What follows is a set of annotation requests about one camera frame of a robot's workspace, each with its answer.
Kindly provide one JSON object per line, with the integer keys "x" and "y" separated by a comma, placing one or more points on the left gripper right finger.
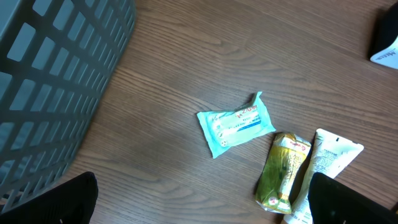
{"x": 334, "y": 203}

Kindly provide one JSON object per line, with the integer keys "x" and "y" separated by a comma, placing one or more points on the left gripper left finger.
{"x": 72, "y": 202}

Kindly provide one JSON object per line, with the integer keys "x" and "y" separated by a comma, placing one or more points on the white cream tube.
{"x": 331, "y": 154}

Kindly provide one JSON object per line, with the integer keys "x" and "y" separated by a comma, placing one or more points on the green snack packet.
{"x": 285, "y": 158}

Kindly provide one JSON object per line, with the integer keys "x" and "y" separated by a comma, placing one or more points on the teal wet wipes packet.
{"x": 225, "y": 129}

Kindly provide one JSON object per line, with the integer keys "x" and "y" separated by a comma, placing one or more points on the white barcode scanner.
{"x": 385, "y": 42}

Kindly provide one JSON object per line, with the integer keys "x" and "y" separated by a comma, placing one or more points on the grey plastic basket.
{"x": 57, "y": 59}

